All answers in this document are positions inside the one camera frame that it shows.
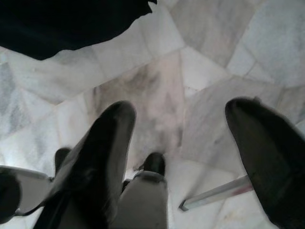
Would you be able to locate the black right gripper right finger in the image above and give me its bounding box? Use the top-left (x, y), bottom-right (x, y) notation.
top-left (224, 96), bottom-right (305, 229)

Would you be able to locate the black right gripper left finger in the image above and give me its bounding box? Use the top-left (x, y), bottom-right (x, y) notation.
top-left (33, 101), bottom-right (137, 229)

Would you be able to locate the grey robot right leg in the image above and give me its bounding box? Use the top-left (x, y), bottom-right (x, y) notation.
top-left (114, 152), bottom-right (167, 229)

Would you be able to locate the silver metal clothes rack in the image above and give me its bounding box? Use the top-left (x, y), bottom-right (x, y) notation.
top-left (180, 176), bottom-right (254, 211)

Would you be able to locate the black shirt green logo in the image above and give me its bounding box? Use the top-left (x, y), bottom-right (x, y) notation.
top-left (0, 0), bottom-right (158, 61)

